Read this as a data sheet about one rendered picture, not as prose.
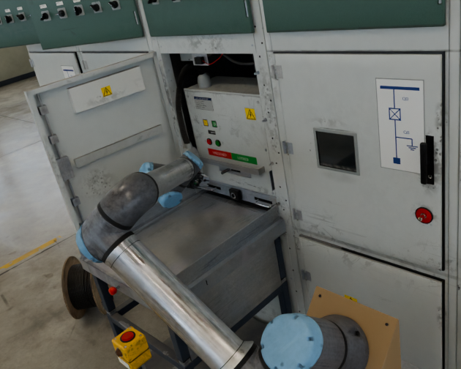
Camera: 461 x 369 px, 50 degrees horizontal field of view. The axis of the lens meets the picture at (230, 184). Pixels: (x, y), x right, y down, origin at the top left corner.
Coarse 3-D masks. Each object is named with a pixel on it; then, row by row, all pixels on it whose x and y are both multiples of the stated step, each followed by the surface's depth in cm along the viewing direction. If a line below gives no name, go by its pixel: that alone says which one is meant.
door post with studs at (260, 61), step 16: (256, 0) 176; (256, 16) 179; (256, 32) 182; (256, 48) 185; (256, 64) 189; (272, 112) 193; (272, 128) 197; (272, 144) 201; (272, 160) 206; (288, 208) 211; (288, 224) 215; (288, 240) 220
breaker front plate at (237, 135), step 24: (192, 96) 231; (216, 96) 220; (240, 96) 209; (192, 120) 239; (216, 120) 227; (240, 120) 215; (240, 144) 222; (264, 144) 211; (216, 168) 243; (264, 192) 224
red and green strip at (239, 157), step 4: (208, 148) 240; (212, 152) 239; (216, 152) 237; (220, 152) 235; (224, 152) 233; (228, 152) 230; (220, 156) 236; (224, 156) 234; (228, 156) 231; (232, 156) 230; (236, 156) 227; (240, 156) 225; (244, 156) 223; (248, 156) 221; (240, 160) 227; (244, 160) 225; (248, 160) 223; (252, 160) 221; (256, 160) 219; (256, 164) 220
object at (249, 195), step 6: (210, 180) 249; (210, 186) 251; (216, 186) 247; (222, 186) 243; (228, 186) 240; (234, 186) 238; (216, 192) 249; (222, 192) 245; (228, 192) 242; (246, 192) 232; (252, 192) 228; (246, 198) 234; (252, 198) 230; (264, 198) 224; (270, 198) 221; (276, 198) 219; (264, 204) 226; (270, 204) 223
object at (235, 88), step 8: (216, 80) 239; (224, 80) 236; (232, 80) 233; (240, 80) 230; (248, 80) 227; (256, 80) 224; (184, 88) 234; (192, 88) 233; (208, 88) 227; (216, 88) 225; (224, 88) 222; (232, 88) 219; (240, 88) 217; (248, 88) 214; (256, 88) 212
